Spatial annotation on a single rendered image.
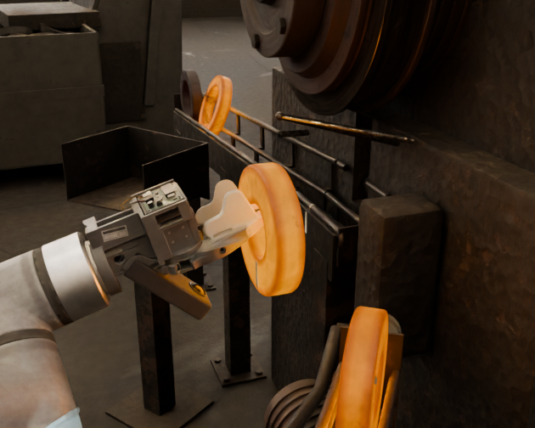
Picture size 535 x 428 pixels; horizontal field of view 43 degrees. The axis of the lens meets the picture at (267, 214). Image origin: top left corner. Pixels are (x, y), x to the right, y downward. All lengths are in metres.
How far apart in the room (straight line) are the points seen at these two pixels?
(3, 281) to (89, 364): 1.34
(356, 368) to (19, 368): 0.32
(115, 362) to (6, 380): 1.40
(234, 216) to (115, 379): 1.29
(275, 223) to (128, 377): 1.33
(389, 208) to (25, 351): 0.51
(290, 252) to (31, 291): 0.27
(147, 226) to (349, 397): 0.27
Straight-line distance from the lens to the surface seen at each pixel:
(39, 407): 0.69
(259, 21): 1.12
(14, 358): 0.71
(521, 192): 0.85
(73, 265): 0.73
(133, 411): 1.86
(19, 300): 0.74
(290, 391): 1.02
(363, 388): 0.67
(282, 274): 0.74
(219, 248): 0.74
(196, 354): 2.06
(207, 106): 2.07
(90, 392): 1.96
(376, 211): 0.94
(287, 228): 0.72
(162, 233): 0.73
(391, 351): 0.82
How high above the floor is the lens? 1.14
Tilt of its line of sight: 22 degrees down
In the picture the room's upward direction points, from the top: straight up
